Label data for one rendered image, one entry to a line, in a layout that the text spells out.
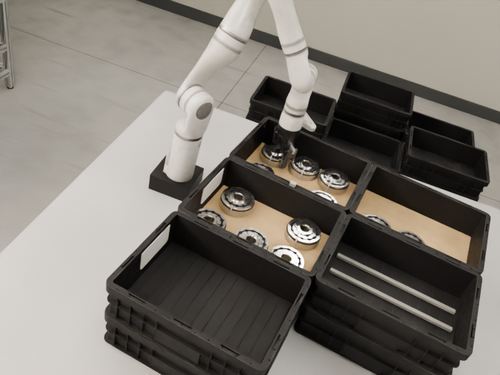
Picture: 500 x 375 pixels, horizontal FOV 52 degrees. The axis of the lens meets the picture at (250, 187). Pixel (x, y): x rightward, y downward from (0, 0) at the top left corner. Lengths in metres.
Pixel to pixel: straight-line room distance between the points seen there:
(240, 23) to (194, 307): 0.78
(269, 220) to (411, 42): 3.10
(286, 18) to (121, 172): 0.76
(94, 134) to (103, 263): 1.73
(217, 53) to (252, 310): 0.72
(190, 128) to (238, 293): 0.53
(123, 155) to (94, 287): 0.59
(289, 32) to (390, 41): 2.97
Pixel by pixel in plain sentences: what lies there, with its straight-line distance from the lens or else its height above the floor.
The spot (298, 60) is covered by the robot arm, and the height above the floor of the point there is 1.23.
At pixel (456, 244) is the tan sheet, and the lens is 1.78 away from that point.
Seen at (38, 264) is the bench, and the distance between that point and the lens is 1.54.
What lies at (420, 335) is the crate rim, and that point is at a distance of 1.33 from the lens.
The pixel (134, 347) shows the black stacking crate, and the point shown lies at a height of 0.74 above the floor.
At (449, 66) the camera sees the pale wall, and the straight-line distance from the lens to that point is 4.53.
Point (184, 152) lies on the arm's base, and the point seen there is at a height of 0.88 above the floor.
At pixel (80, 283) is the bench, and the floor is 0.70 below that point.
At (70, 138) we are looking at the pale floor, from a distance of 3.15.
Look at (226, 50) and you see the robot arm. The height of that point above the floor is 1.22.
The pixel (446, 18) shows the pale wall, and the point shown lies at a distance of 4.40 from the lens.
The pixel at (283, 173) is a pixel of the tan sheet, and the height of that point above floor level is 0.83.
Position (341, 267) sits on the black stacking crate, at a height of 0.83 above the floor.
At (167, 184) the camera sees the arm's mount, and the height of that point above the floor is 0.75.
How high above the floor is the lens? 1.87
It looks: 39 degrees down
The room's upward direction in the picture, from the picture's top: 15 degrees clockwise
